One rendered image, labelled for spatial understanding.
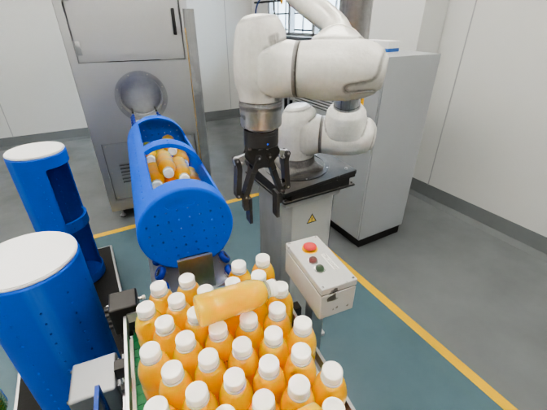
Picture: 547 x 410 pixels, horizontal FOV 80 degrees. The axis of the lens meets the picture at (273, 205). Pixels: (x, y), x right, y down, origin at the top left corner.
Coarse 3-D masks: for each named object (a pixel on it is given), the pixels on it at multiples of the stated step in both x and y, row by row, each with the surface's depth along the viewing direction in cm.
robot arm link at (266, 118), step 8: (240, 104) 66; (248, 104) 64; (272, 104) 64; (280, 104) 66; (240, 112) 67; (248, 112) 65; (256, 112) 65; (264, 112) 65; (272, 112) 65; (280, 112) 67; (240, 120) 69; (248, 120) 66; (256, 120) 65; (264, 120) 65; (272, 120) 66; (280, 120) 68; (248, 128) 67; (256, 128) 66; (264, 128) 66; (272, 128) 67
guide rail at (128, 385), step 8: (128, 328) 83; (128, 336) 80; (128, 344) 77; (128, 352) 75; (128, 360) 73; (128, 368) 71; (128, 376) 70; (128, 384) 68; (128, 392) 67; (128, 400) 65; (128, 408) 64
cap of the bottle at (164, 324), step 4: (160, 316) 71; (164, 316) 71; (168, 316) 71; (172, 316) 71; (156, 320) 70; (160, 320) 70; (164, 320) 70; (168, 320) 70; (172, 320) 70; (156, 324) 69; (160, 324) 69; (164, 324) 69; (168, 324) 69; (172, 324) 69; (156, 328) 68; (160, 328) 68; (164, 328) 68; (168, 328) 69; (172, 328) 70; (160, 332) 69; (164, 332) 69; (168, 332) 69
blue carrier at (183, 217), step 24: (144, 120) 154; (168, 120) 159; (168, 144) 124; (144, 168) 110; (144, 192) 97; (168, 192) 90; (192, 192) 92; (216, 192) 97; (144, 216) 90; (168, 216) 93; (192, 216) 96; (216, 216) 99; (144, 240) 93; (168, 240) 97; (192, 240) 100; (216, 240) 103; (168, 264) 101
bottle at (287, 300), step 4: (288, 292) 80; (276, 296) 79; (284, 296) 79; (288, 296) 80; (268, 300) 81; (272, 300) 79; (276, 300) 79; (280, 300) 78; (284, 300) 79; (288, 300) 79; (292, 300) 81; (268, 304) 80; (288, 304) 79; (292, 304) 81; (268, 308) 81; (288, 308) 79; (292, 308) 81; (288, 312) 80; (292, 312) 82; (292, 316) 83; (292, 320) 84
